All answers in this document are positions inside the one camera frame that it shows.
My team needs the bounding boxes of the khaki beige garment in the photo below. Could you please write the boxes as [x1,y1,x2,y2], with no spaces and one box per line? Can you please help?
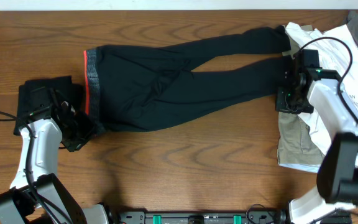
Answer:
[277,24,326,174]

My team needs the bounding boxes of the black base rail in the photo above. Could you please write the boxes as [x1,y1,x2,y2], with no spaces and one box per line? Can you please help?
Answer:
[107,204,292,224]

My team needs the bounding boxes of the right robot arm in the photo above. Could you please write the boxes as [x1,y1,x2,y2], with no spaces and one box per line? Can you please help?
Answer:
[280,68,358,223]

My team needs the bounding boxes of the black leggings with red waistband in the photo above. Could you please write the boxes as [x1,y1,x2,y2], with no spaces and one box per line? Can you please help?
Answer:
[84,26,291,132]

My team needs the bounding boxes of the white printed t-shirt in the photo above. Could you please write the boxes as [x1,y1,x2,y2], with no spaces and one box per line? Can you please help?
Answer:
[283,21,358,156]

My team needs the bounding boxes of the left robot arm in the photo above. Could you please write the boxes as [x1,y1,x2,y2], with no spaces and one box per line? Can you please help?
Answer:
[0,101,111,223]

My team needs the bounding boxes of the folded black garment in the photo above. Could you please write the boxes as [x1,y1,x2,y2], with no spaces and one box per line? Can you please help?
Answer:
[13,76,94,141]

